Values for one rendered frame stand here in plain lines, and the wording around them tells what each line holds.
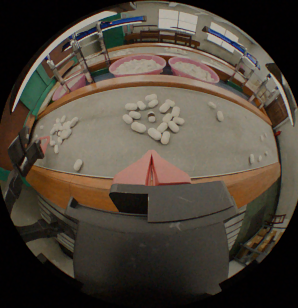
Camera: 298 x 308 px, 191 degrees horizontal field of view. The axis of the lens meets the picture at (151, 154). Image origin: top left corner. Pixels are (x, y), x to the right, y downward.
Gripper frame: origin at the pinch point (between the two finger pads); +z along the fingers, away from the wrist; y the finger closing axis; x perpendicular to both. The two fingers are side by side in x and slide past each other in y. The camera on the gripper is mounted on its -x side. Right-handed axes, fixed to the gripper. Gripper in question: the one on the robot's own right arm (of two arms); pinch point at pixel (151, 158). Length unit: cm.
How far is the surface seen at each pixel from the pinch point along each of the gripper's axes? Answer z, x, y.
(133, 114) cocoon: 16.4, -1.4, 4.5
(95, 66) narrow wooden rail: 53, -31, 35
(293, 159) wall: -17, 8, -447
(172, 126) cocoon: 13.6, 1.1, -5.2
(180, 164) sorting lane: 7.9, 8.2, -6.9
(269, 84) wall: 188, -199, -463
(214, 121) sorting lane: 17.9, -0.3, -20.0
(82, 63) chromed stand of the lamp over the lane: 23.3, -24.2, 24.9
